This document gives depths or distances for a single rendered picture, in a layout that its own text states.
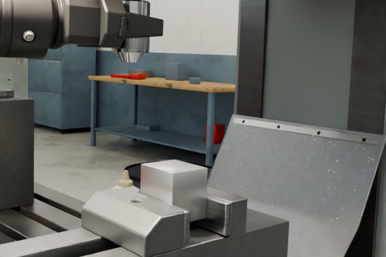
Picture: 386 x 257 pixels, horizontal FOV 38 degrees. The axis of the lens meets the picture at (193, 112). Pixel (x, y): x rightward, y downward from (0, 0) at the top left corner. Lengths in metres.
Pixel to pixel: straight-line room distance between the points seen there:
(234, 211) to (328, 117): 0.36
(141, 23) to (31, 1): 0.13
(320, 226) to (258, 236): 0.22
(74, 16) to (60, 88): 7.33
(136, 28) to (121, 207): 0.21
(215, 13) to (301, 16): 5.56
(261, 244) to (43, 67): 7.75
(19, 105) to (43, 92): 7.40
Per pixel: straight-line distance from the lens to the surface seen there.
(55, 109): 8.09
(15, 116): 0.98
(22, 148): 0.99
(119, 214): 0.61
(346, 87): 0.93
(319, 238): 0.87
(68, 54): 7.97
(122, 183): 0.77
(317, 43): 0.96
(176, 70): 6.48
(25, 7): 0.62
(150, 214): 0.58
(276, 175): 0.96
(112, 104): 8.08
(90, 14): 0.64
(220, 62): 6.41
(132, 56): 0.69
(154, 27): 0.68
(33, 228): 0.90
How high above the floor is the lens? 1.21
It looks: 6 degrees down
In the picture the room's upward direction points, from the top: 2 degrees clockwise
